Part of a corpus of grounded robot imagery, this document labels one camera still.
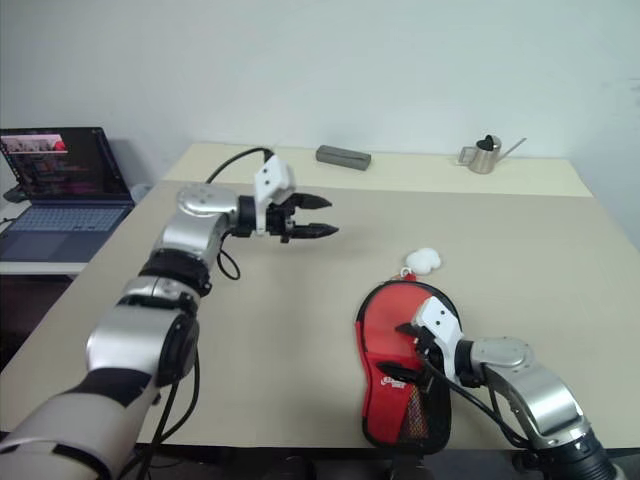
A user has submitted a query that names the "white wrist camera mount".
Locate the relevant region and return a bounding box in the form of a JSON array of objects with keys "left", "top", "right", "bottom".
[
  {"left": 413, "top": 295, "right": 464, "bottom": 379},
  {"left": 252, "top": 155, "right": 296, "bottom": 236}
]

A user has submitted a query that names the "white fluffy pompom keychain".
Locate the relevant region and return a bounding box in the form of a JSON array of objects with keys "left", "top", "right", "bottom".
[{"left": 403, "top": 248, "right": 444, "bottom": 275}]

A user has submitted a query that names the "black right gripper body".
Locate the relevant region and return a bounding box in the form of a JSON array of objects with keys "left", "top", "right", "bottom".
[{"left": 412, "top": 334, "right": 452, "bottom": 397}]

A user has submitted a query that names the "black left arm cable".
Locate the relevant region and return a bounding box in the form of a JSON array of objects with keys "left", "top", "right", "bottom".
[{"left": 134, "top": 145, "right": 279, "bottom": 480}]

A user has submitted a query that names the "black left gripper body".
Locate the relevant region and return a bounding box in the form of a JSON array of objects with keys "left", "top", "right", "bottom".
[{"left": 264, "top": 196, "right": 301, "bottom": 245}]

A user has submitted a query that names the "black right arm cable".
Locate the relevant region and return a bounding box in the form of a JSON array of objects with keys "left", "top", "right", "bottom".
[{"left": 419, "top": 349, "right": 531, "bottom": 449}]

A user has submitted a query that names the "red black paddle case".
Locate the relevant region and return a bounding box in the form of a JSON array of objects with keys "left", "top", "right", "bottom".
[{"left": 355, "top": 279, "right": 464, "bottom": 444}]

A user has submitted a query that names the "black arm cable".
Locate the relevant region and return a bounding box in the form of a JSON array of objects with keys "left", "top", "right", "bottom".
[
  {"left": 419, "top": 349, "right": 531, "bottom": 449},
  {"left": 134, "top": 145, "right": 279, "bottom": 480}
]

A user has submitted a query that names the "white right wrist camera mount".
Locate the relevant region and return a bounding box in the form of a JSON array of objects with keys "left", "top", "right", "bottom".
[{"left": 413, "top": 295, "right": 464, "bottom": 379}]

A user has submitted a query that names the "silver metal watering can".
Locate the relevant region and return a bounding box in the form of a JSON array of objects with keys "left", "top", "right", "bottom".
[{"left": 457, "top": 134, "right": 529, "bottom": 175}]

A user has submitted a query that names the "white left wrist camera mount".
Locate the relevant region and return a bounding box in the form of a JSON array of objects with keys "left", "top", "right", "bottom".
[{"left": 252, "top": 155, "right": 296, "bottom": 236}]

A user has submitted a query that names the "open grey laptop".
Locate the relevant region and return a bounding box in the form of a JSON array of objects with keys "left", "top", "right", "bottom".
[{"left": 0, "top": 127, "right": 136, "bottom": 264}]

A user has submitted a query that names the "grey rectangular box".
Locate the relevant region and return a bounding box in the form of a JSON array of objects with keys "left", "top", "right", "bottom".
[{"left": 314, "top": 144, "right": 373, "bottom": 173}]

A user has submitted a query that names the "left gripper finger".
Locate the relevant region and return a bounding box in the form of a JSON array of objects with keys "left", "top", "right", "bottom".
[
  {"left": 292, "top": 222, "right": 340, "bottom": 240},
  {"left": 292, "top": 193, "right": 334, "bottom": 211}
]

